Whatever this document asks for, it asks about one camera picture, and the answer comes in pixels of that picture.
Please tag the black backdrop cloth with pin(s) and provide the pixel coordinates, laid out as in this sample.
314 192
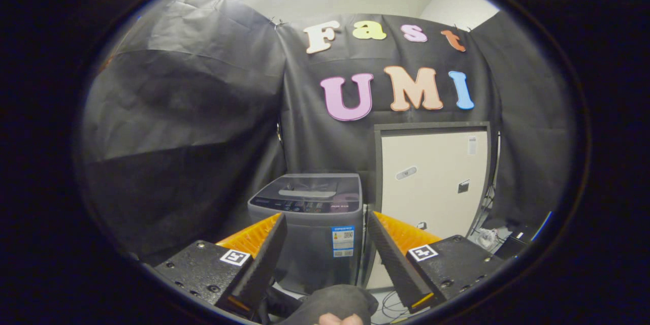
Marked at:
203 111

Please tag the black box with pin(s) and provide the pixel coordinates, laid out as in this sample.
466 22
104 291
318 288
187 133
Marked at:
513 246

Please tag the grey washing machine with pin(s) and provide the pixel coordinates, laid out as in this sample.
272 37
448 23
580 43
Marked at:
310 254

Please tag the beige cabinet with dark frame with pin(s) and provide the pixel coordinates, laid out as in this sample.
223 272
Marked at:
431 203

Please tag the person's dark trouser leg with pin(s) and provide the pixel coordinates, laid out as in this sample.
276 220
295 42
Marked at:
340 299

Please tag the clear plastic bag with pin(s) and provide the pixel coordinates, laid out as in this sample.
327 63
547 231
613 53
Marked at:
488 237

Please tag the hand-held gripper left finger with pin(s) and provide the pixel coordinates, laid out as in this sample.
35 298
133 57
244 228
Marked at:
264 264

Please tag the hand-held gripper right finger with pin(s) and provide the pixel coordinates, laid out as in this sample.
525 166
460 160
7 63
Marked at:
393 264

